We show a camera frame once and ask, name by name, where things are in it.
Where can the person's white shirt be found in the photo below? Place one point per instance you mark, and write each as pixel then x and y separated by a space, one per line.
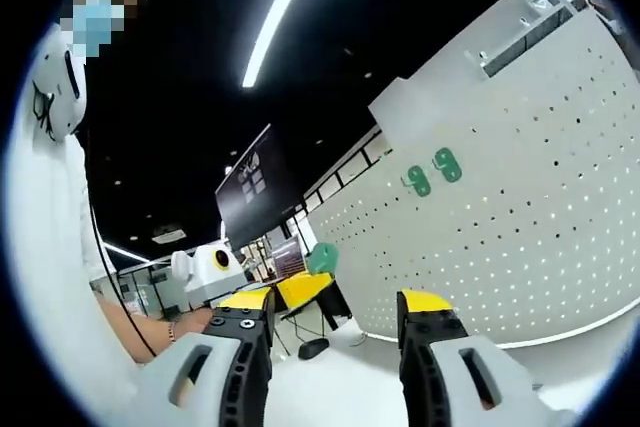
pixel 45 227

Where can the green hook assembly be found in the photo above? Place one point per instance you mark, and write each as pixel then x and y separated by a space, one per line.
pixel 322 258
pixel 419 184
pixel 450 167

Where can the large black wall screen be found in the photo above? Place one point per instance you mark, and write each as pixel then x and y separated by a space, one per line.
pixel 255 187

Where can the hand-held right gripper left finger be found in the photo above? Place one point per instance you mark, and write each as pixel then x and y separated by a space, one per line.
pixel 195 377

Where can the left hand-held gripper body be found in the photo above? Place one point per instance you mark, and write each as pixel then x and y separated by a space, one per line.
pixel 210 272

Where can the black computer mouse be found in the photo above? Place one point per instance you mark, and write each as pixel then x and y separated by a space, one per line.
pixel 314 348

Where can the white chest-worn device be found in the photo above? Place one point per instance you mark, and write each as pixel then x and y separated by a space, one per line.
pixel 60 97

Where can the metal storage shelf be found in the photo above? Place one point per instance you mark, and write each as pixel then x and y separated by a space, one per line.
pixel 530 37

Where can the black computer tower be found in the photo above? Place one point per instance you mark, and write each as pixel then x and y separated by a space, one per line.
pixel 336 304

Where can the white perforated mounting plate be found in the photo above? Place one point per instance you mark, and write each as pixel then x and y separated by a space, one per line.
pixel 500 222

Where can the computer monitor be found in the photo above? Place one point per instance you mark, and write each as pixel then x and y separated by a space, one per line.
pixel 289 257

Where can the person's left hand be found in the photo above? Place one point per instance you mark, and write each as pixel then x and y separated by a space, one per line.
pixel 192 324

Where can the long ceiling light strip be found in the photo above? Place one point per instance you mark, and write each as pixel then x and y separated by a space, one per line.
pixel 280 17

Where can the white partition panel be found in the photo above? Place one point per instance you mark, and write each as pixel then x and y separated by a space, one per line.
pixel 395 107

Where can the ceiling air conditioner unit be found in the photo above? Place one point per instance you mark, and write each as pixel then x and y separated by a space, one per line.
pixel 169 236

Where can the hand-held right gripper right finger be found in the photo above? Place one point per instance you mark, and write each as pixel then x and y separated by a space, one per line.
pixel 480 382

